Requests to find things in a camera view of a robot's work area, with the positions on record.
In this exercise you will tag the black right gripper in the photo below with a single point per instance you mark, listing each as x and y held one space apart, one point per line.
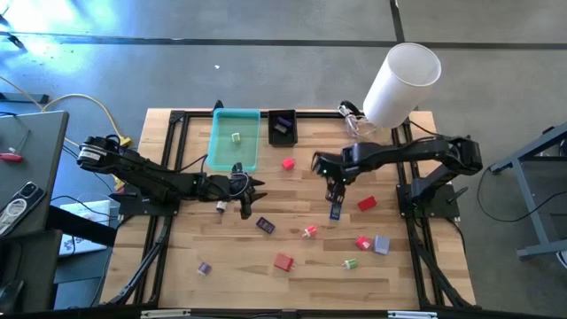
336 166

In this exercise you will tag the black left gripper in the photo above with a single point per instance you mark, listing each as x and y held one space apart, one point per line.
223 188

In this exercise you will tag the red device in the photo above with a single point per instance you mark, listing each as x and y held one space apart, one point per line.
367 203

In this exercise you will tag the purple usb tester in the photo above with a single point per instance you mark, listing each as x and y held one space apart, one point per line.
285 122
265 225

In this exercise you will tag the red white plug charger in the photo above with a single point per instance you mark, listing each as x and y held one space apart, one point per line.
311 230

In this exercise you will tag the green white plug charger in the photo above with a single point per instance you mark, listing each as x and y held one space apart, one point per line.
236 137
351 264

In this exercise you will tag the red white cube charger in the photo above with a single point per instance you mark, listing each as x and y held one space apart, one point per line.
363 243

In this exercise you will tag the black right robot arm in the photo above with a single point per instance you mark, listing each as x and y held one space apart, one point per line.
412 150

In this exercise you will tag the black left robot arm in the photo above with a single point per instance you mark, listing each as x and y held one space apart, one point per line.
146 175

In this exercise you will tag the blue usb tester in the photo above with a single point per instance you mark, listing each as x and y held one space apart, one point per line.
336 212

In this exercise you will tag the black white plug charger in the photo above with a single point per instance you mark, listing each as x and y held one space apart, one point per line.
221 206

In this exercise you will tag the small black basket bin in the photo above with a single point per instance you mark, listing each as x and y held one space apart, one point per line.
271 142

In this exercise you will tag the teal translucent plastic tray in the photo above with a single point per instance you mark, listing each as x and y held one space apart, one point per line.
223 150

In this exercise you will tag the lilac grey cube charger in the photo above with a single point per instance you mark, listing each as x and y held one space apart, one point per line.
381 245

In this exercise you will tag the large red plug charger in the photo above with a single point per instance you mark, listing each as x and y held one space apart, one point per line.
282 261

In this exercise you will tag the purple white plug charger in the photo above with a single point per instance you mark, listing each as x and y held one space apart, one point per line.
204 268

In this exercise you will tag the white cylinder shade table lamp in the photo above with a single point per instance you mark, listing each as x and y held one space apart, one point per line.
398 84

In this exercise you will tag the white paper sheet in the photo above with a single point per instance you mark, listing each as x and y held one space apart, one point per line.
88 212

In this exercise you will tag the black diagonal bar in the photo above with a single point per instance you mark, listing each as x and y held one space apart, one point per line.
80 227

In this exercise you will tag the grey metal stand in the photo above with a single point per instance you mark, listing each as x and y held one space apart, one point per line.
530 204

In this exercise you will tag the grey side desk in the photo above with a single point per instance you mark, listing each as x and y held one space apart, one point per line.
40 146

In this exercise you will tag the dark metal floor bar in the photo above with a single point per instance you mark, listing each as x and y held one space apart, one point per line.
22 98

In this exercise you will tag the black aluminium table frame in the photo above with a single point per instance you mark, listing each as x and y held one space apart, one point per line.
199 114

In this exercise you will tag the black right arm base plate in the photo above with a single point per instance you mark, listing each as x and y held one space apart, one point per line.
443 206

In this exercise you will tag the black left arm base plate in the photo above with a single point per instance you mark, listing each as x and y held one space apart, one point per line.
133 208

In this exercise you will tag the silver bracket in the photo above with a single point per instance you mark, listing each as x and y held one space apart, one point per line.
165 313
412 314

